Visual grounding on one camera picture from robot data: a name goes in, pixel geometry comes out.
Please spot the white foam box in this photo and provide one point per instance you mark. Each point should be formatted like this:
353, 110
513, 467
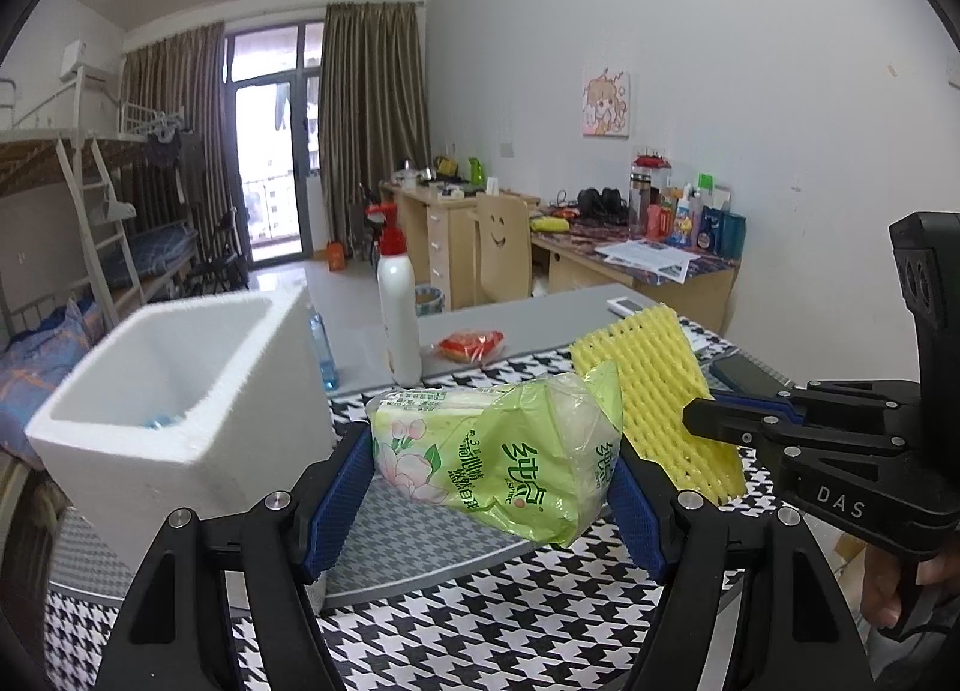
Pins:
172, 496

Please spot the grey metal bunk ladder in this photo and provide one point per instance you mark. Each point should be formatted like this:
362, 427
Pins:
105, 233

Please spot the pink cartoon wall poster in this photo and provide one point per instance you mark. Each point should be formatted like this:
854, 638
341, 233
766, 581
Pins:
606, 103

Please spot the small waste bin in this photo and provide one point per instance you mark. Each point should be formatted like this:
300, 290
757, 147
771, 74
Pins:
429, 301

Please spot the yellow foam net sleeve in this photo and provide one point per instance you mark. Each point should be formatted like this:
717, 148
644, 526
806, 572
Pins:
645, 376

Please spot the white printed papers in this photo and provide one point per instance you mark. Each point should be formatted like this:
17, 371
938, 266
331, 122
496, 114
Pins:
649, 257

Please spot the red snack packet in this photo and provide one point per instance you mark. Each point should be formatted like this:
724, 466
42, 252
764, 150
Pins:
471, 346

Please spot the brown curtain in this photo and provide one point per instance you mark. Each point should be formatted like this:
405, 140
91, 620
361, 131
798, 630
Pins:
375, 136
180, 106

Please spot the dark hanging clothes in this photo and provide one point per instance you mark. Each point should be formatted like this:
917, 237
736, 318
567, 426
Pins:
161, 147

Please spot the grey metal bunk bed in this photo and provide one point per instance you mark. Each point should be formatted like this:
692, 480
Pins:
30, 158
161, 244

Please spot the black folding chair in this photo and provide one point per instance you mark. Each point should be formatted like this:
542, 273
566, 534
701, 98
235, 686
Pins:
221, 256

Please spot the person's right hand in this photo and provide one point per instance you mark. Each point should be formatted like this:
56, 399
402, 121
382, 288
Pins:
877, 593

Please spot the white pump bottle red cap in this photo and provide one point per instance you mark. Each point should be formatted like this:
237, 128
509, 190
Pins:
397, 316

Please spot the white air conditioner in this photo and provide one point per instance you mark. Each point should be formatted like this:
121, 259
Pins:
82, 60

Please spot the orange plastic container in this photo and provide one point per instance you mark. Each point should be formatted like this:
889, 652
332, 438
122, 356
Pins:
336, 257

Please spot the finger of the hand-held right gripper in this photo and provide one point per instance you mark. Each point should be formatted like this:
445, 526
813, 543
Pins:
720, 421
855, 391

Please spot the black headphones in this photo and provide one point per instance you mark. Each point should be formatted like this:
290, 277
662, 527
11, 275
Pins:
600, 203

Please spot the white remote control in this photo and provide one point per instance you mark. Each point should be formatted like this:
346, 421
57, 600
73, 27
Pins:
625, 304

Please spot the clear water bottle blue label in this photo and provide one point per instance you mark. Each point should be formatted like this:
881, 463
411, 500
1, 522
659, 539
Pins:
324, 353

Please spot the group of toiletry bottles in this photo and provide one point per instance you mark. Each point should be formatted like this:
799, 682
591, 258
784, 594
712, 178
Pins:
694, 222

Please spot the glass balcony door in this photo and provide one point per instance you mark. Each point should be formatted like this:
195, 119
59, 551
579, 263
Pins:
274, 158

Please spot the green bottle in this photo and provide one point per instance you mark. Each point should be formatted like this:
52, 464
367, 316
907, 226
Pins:
478, 171

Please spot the black phone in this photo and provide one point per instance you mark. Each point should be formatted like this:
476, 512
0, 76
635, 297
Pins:
742, 370

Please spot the green tissue pack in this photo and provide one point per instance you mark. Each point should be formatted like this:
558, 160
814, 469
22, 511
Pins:
487, 466

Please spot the wooden chair with smiling face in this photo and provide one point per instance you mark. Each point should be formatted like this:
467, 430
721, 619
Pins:
501, 248

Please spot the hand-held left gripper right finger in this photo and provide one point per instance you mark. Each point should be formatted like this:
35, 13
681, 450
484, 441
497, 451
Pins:
641, 518

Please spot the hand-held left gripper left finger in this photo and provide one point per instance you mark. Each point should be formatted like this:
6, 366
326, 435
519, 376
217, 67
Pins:
337, 503

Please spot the blue checked blanket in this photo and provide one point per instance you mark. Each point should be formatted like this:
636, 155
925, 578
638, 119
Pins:
45, 376

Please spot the black white houndstooth cloth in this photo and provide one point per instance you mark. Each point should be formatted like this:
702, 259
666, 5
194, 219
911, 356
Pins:
480, 631

